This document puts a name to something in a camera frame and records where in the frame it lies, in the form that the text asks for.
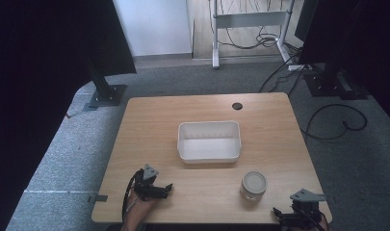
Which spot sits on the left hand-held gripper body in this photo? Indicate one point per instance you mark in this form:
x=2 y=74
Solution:
x=145 y=184

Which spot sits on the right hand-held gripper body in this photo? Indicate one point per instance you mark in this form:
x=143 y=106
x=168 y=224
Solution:
x=305 y=205

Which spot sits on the glass jar with white lid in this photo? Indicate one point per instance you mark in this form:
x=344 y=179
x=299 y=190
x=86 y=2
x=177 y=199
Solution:
x=253 y=185

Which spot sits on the white plastic bin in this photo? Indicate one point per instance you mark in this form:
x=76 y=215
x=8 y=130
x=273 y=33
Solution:
x=209 y=141

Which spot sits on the person's right hand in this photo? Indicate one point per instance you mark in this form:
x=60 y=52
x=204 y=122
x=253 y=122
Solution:
x=306 y=228

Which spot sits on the black metal stand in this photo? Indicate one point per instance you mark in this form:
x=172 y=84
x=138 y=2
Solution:
x=335 y=77
x=102 y=83

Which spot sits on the white power strip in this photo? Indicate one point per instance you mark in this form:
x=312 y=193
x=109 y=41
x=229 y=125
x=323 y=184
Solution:
x=296 y=67

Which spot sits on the black curtain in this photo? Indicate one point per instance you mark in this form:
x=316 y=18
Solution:
x=353 y=41
x=51 y=64

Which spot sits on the white metal desk frame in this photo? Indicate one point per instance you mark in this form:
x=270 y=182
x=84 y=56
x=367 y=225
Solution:
x=250 y=29

